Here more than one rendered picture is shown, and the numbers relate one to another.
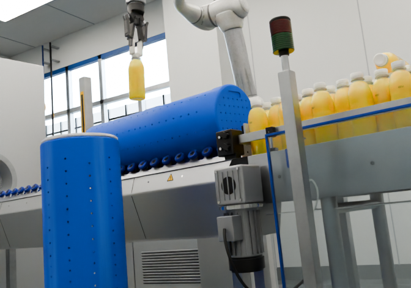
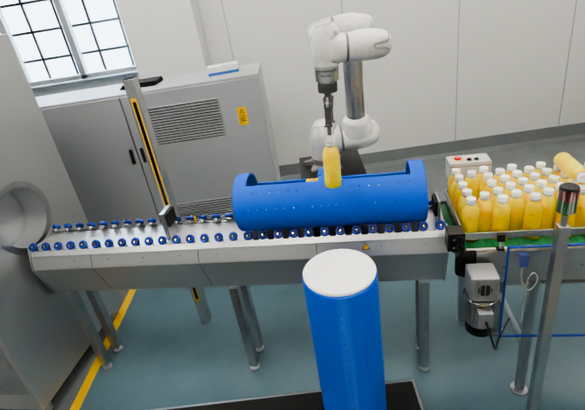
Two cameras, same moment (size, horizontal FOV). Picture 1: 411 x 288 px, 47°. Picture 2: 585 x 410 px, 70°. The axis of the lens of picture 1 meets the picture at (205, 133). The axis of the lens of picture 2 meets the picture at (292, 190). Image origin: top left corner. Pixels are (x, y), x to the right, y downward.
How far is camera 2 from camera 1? 1.88 m
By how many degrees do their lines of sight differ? 45
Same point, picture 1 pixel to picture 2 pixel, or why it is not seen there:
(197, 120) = (406, 207)
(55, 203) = (354, 342)
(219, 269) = not seen: hidden behind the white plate
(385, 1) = not seen: outside the picture
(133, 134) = (319, 211)
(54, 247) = (353, 370)
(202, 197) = (401, 261)
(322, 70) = not seen: outside the picture
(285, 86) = (564, 238)
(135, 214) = not seen: hidden behind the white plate
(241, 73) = (359, 97)
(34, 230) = (159, 278)
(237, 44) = (359, 69)
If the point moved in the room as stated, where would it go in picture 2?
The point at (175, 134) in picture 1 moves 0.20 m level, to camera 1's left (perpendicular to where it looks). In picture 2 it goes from (376, 215) to (340, 232)
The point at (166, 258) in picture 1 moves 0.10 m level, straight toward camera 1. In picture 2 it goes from (197, 207) to (202, 211)
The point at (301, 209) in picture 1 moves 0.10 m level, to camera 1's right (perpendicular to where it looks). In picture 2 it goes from (552, 310) to (566, 299)
